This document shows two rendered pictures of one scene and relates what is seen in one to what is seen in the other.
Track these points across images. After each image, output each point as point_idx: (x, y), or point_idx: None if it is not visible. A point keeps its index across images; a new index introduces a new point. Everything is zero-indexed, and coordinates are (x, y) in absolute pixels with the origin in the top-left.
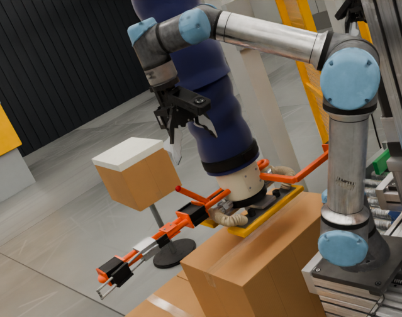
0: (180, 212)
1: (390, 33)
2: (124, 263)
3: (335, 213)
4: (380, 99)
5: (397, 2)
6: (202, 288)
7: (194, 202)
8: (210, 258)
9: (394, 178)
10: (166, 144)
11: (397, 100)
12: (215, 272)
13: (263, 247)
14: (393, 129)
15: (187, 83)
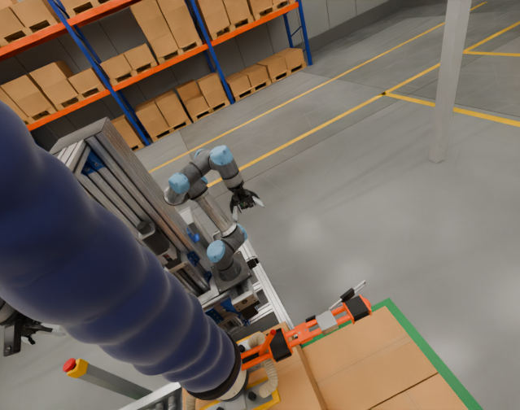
0: (286, 340)
1: (155, 195)
2: (342, 295)
3: (232, 223)
4: (163, 240)
5: (148, 183)
6: (315, 389)
7: (270, 350)
8: (293, 382)
9: (189, 268)
10: (260, 203)
11: (173, 220)
12: (295, 353)
13: None
14: (172, 250)
15: (189, 294)
